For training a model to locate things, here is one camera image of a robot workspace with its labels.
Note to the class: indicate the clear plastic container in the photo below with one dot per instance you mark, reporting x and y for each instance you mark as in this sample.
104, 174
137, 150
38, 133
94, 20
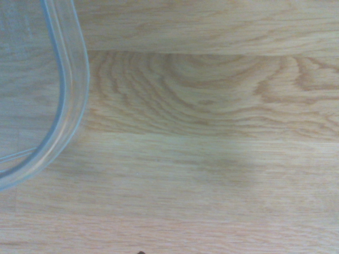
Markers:
71, 79

